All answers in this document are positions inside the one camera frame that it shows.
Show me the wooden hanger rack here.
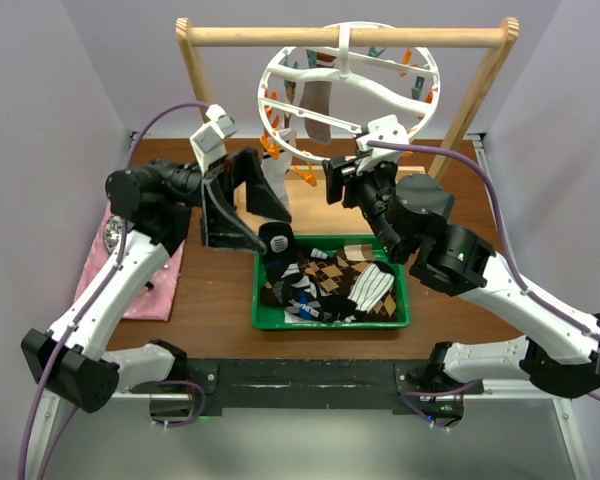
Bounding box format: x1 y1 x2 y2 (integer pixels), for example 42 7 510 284
174 17 520 236

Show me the black blue sports sock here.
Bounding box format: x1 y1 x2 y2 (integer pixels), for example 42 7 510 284
258 222 347 323

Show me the white black banded sock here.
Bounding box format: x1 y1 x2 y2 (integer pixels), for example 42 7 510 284
261 146 293 211

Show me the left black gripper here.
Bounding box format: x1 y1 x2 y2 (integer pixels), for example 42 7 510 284
149 146 290 252

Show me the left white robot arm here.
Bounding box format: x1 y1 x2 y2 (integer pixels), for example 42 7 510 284
21 147 291 413

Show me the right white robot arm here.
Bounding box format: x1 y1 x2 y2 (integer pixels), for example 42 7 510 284
322 157 600 399

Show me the white black striped sock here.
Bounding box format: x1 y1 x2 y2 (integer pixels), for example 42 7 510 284
347 261 394 313

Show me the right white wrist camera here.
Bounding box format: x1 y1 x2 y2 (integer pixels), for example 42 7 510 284
356 114 410 175

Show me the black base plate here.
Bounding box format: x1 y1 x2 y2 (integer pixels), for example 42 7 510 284
128 357 485 419

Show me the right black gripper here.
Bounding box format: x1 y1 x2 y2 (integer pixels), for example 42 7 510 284
321 147 405 259

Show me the white round clip hanger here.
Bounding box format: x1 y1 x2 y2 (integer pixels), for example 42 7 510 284
257 22 441 165

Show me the brown argyle sock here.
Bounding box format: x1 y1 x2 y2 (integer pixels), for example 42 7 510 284
298 244 398 323

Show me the blue patterned plate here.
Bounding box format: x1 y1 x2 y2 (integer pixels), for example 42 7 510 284
103 215 124 254

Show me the grey sock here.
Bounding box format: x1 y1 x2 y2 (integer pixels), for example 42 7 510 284
297 82 334 145

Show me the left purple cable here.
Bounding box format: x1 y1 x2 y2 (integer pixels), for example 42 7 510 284
18 102 216 480

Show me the pink cloth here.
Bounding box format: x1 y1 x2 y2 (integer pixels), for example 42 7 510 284
74 205 186 322

